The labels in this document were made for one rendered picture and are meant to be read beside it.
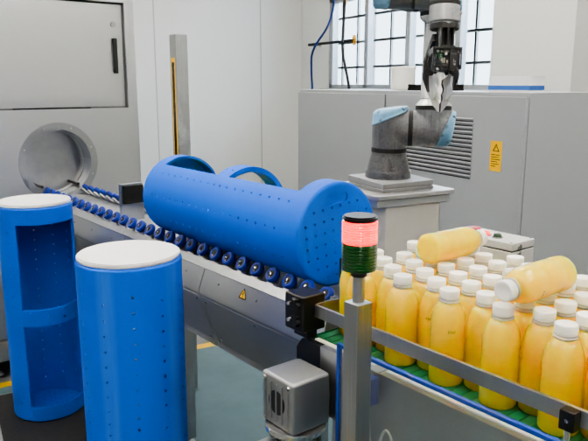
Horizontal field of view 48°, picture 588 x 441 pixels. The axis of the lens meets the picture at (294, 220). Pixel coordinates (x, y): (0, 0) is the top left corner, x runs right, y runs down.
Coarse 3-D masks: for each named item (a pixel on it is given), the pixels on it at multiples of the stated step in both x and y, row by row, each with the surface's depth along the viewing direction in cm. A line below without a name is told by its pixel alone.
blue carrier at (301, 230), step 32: (192, 160) 244; (160, 192) 224; (192, 192) 208; (224, 192) 196; (256, 192) 185; (288, 192) 176; (320, 192) 170; (352, 192) 177; (160, 224) 233; (192, 224) 210; (224, 224) 194; (256, 224) 181; (288, 224) 170; (320, 224) 172; (256, 256) 188; (288, 256) 173; (320, 256) 174
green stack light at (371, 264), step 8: (344, 248) 116; (352, 248) 115; (360, 248) 115; (368, 248) 115; (376, 248) 116; (344, 256) 117; (352, 256) 115; (360, 256) 115; (368, 256) 115; (376, 256) 117; (344, 264) 117; (352, 264) 116; (360, 264) 115; (368, 264) 115; (376, 264) 117; (352, 272) 116; (360, 272) 115; (368, 272) 116
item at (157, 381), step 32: (96, 288) 169; (128, 288) 168; (160, 288) 173; (96, 320) 171; (128, 320) 170; (160, 320) 174; (96, 352) 173; (128, 352) 172; (160, 352) 176; (96, 384) 175; (128, 384) 173; (160, 384) 177; (96, 416) 178; (128, 416) 175; (160, 416) 179
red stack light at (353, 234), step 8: (344, 224) 116; (352, 224) 114; (360, 224) 114; (368, 224) 114; (376, 224) 115; (344, 232) 116; (352, 232) 114; (360, 232) 114; (368, 232) 114; (376, 232) 116; (344, 240) 116; (352, 240) 115; (360, 240) 114; (368, 240) 115; (376, 240) 116
